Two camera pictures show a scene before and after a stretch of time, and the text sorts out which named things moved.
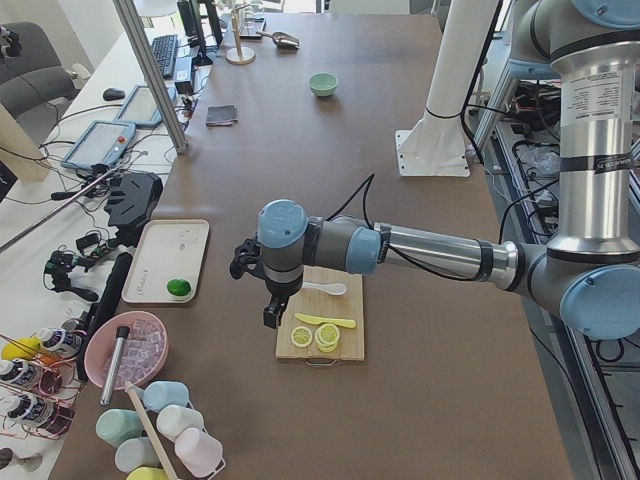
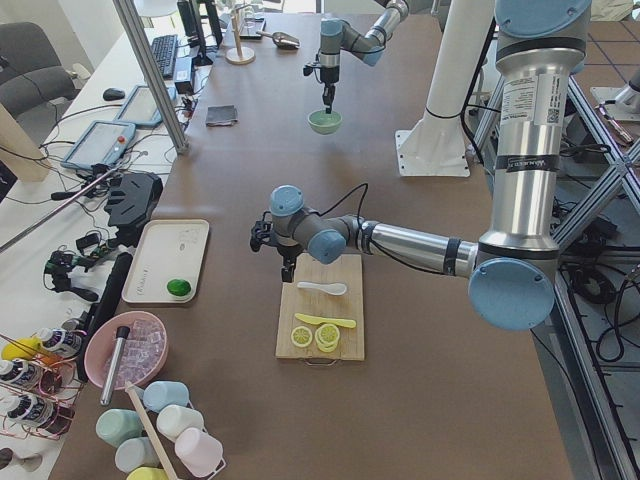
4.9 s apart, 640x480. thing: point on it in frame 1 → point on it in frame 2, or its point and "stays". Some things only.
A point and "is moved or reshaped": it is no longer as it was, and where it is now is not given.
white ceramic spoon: (336, 288) stays
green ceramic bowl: (323, 84) is moved or reshaped
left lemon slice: (301, 336) stays
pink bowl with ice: (145, 352) stays
